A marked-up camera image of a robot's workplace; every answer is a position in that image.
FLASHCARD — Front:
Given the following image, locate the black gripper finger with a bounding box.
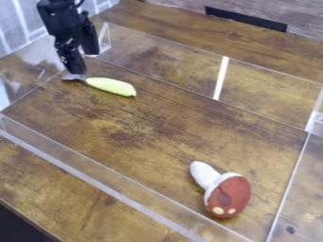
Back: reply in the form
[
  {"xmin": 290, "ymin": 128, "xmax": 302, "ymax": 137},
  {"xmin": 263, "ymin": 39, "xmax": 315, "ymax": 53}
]
[
  {"xmin": 58, "ymin": 43, "xmax": 87, "ymax": 75},
  {"xmin": 80, "ymin": 10, "xmax": 100, "ymax": 55}
]

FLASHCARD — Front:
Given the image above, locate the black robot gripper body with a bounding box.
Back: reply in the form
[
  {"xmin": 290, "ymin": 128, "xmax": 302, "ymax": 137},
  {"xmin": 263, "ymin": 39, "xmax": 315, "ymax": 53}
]
[{"xmin": 36, "ymin": 0, "xmax": 87, "ymax": 47}]

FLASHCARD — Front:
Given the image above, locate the green handled metal spoon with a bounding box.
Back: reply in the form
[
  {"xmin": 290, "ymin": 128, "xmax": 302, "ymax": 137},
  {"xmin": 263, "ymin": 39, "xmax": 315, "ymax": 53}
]
[{"xmin": 62, "ymin": 74, "xmax": 136, "ymax": 97}]

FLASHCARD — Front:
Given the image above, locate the black strip on table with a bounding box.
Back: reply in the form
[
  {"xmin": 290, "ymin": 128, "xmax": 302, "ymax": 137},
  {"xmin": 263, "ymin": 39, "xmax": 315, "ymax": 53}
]
[{"xmin": 204, "ymin": 6, "xmax": 288, "ymax": 32}]

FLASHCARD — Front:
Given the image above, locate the red cap toy mushroom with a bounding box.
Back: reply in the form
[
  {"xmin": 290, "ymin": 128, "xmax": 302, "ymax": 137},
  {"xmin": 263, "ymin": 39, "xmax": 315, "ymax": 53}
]
[{"xmin": 190, "ymin": 161, "xmax": 251, "ymax": 218}]

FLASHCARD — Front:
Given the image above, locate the clear acrylic triangle bracket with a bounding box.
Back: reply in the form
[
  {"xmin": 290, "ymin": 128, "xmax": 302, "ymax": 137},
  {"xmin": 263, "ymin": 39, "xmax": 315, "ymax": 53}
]
[{"xmin": 88, "ymin": 22, "xmax": 111, "ymax": 56}]

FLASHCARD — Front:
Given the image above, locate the clear acrylic enclosure wall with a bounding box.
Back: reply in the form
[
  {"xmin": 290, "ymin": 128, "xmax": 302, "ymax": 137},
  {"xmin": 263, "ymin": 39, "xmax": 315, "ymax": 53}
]
[{"xmin": 0, "ymin": 23, "xmax": 323, "ymax": 242}]

